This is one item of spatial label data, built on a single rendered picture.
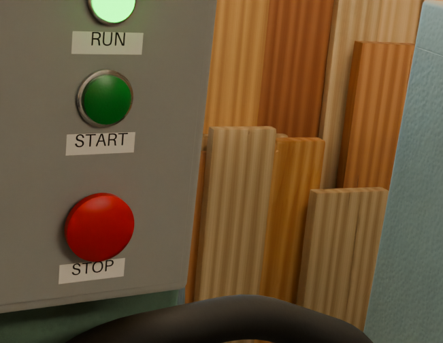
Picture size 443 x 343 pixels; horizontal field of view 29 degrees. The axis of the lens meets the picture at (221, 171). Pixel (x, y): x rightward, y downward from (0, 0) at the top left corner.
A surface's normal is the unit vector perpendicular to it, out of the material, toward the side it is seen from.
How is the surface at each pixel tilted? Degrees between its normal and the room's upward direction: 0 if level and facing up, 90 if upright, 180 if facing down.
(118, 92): 87
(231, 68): 87
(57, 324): 90
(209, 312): 30
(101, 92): 88
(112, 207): 81
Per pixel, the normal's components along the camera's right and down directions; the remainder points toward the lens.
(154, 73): 0.47, 0.33
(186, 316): 0.33, -0.66
